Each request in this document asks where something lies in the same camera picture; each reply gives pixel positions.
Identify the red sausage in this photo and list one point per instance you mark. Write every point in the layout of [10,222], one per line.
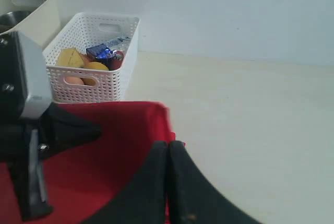
[115,60]

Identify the yellow lemon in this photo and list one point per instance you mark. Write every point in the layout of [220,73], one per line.
[95,66]

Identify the cream plastic bin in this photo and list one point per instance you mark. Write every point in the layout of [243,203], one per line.
[41,24]

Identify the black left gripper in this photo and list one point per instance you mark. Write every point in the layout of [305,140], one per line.
[25,141]

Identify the yellow cheese wedge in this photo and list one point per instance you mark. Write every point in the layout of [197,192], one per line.
[70,57]

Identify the fried chicken piece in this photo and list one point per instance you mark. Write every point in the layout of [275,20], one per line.
[85,59]

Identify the blue white milk carton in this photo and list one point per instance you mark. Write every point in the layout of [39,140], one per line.
[111,50]

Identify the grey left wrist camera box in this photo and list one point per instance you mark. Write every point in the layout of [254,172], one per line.
[25,85]

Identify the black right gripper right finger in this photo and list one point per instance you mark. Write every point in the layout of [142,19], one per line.
[192,198]

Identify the white perforated plastic basket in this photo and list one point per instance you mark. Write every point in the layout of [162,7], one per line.
[83,31]

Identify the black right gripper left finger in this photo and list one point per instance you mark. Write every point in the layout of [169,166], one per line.
[143,199]

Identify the red tablecloth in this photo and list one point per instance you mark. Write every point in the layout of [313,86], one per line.
[81,180]

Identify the brown egg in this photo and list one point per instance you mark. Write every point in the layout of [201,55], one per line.
[74,81]

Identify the stainless steel cup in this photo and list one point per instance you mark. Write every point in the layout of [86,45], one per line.
[11,19]

